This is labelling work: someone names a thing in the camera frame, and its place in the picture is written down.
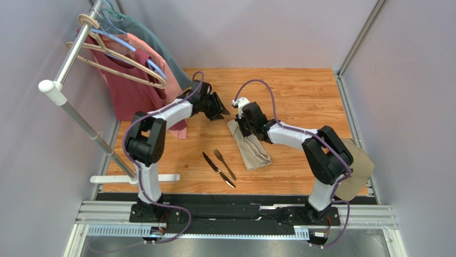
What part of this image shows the dark red t-shirt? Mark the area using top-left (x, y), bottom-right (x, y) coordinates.
top-left (75, 28), bottom-right (188, 131)

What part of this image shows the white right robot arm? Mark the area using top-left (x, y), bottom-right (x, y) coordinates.
top-left (232, 97), bottom-right (354, 223)

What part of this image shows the metal clothes rack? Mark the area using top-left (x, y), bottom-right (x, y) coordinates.
top-left (38, 0), bottom-right (181, 186)

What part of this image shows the beige cloth napkin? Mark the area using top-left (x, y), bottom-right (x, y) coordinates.
top-left (227, 120), bottom-right (272, 171)

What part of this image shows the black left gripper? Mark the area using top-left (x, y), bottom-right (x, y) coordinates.
top-left (200, 92), bottom-right (230, 122)

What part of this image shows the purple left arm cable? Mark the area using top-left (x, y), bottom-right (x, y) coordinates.
top-left (121, 71), bottom-right (205, 245)

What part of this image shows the beige baseball cap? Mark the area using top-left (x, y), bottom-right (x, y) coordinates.
top-left (336, 138), bottom-right (375, 201)

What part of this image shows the teal green shirt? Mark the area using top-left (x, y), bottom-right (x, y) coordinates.
top-left (96, 16), bottom-right (199, 89)

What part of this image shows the aluminium frame rail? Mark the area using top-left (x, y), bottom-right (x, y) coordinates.
top-left (64, 201), bottom-right (407, 256)

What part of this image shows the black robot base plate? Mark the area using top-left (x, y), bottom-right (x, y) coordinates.
top-left (129, 203), bottom-right (341, 226)

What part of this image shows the silver table knife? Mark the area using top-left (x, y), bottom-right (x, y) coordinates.
top-left (202, 152), bottom-right (236, 188)

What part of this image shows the blue plastic hanger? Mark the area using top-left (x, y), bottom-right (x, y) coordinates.
top-left (90, 1), bottom-right (167, 79)

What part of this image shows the beige wooden hanger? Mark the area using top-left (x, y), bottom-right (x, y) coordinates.
top-left (76, 29), bottom-right (167, 89)

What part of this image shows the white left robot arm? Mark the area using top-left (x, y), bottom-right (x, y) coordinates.
top-left (122, 81), bottom-right (229, 223)

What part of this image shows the green wire hanger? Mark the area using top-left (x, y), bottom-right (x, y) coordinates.
top-left (101, 8), bottom-right (127, 21)

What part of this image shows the salmon pink t-shirt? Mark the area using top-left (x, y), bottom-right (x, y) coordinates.
top-left (103, 33), bottom-right (188, 140)

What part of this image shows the silver fork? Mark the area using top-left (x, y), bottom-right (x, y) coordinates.
top-left (214, 149), bottom-right (237, 180)

